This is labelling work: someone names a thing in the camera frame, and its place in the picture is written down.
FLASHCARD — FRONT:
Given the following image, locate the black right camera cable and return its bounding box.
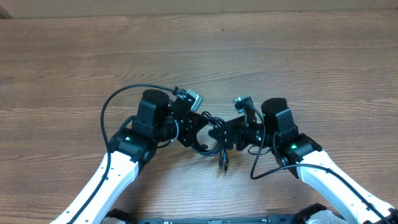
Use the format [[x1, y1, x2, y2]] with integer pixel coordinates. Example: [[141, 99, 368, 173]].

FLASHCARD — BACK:
[[248, 105, 392, 224]]

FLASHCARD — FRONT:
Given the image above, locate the black USB cable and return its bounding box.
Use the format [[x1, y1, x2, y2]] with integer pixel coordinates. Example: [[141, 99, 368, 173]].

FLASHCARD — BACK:
[[190, 111, 229, 172]]

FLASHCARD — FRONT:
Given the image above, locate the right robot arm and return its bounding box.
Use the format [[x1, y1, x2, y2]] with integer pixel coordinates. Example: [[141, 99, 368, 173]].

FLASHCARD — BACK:
[[209, 97, 397, 223]]

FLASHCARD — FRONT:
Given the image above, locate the black left camera cable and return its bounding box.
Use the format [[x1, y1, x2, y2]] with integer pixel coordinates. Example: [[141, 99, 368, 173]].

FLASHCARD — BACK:
[[67, 83, 178, 224]]

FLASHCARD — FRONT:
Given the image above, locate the black camera cable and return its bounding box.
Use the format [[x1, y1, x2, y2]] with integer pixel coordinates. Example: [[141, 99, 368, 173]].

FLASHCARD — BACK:
[[67, 83, 178, 224], [248, 105, 392, 224]]

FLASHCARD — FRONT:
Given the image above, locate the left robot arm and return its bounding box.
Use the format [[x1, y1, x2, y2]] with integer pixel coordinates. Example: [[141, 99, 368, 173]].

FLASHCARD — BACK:
[[54, 88, 203, 223]]

